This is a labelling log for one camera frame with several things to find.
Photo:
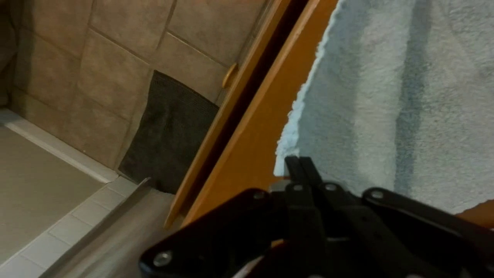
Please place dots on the wooden pine dresser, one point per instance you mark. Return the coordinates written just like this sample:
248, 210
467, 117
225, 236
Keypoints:
251, 148

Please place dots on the white terry towel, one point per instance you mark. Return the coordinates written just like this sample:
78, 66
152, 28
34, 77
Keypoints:
410, 92

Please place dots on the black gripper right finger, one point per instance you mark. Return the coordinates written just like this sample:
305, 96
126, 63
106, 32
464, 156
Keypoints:
390, 231

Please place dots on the dark grey floor rug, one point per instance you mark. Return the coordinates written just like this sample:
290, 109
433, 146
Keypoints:
169, 133

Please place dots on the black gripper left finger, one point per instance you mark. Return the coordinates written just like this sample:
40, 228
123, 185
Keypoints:
220, 231

